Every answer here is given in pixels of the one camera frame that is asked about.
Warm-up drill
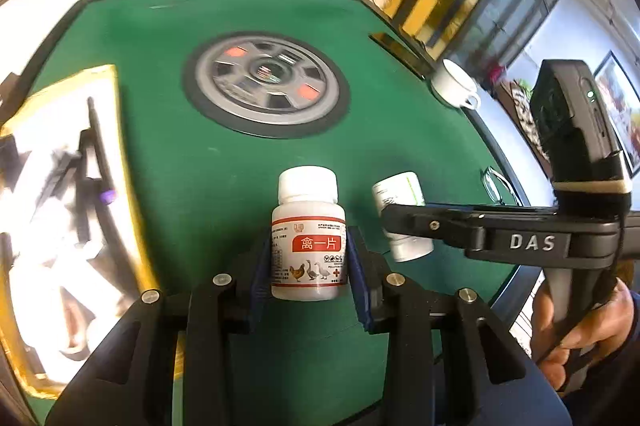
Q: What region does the round table control panel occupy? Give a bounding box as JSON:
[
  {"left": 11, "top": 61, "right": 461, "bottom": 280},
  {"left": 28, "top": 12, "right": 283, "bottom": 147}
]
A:
[{"left": 181, "top": 32, "right": 351, "bottom": 140}]

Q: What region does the yellow-taped cardboard box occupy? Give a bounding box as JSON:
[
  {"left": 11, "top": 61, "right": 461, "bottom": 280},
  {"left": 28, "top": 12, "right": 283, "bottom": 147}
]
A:
[{"left": 0, "top": 64, "right": 161, "bottom": 402}]

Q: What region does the chrome metal cup holder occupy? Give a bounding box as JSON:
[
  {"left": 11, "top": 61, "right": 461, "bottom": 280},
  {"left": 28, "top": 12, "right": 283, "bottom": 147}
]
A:
[{"left": 481, "top": 167, "right": 521, "bottom": 207}]

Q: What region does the white bottle red label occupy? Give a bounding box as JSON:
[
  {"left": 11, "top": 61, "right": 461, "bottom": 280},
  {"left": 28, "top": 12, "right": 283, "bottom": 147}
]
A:
[{"left": 270, "top": 166, "right": 348, "bottom": 303}]

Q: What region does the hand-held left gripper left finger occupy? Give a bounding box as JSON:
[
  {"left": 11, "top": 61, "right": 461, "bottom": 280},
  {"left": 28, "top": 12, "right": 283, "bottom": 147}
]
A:
[{"left": 45, "top": 226, "right": 273, "bottom": 426}]

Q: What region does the white cup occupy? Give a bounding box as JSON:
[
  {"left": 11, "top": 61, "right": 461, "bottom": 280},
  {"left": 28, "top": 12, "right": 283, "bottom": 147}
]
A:
[{"left": 431, "top": 58, "right": 482, "bottom": 111}]

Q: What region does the person's right hand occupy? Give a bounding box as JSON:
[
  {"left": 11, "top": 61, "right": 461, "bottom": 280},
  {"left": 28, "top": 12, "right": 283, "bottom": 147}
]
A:
[{"left": 530, "top": 278, "right": 640, "bottom": 392}]

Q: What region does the white bottle green label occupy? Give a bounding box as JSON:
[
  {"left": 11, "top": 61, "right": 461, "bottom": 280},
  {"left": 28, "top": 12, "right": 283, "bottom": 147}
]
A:
[{"left": 371, "top": 171, "right": 435, "bottom": 263}]

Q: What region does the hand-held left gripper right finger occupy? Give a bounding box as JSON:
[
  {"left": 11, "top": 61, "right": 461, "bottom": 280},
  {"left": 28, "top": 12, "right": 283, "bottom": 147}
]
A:
[{"left": 346, "top": 226, "right": 573, "bottom": 426}]

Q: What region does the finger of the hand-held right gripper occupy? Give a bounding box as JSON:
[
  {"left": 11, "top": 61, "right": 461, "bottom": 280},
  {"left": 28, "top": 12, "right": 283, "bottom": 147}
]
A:
[{"left": 380, "top": 202, "right": 488, "bottom": 253}]

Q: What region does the black marker purple cap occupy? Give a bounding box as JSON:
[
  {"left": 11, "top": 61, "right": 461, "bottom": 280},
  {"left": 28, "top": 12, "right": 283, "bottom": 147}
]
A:
[{"left": 82, "top": 96, "right": 118, "bottom": 207}]

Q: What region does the person's right forearm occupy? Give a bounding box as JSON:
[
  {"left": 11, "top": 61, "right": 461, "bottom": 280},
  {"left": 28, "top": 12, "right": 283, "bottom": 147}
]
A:
[{"left": 560, "top": 331, "right": 640, "bottom": 426}]

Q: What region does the framed wall picture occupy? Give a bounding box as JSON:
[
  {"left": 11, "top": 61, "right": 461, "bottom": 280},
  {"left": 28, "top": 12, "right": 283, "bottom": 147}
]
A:
[{"left": 592, "top": 50, "right": 640, "bottom": 179}]

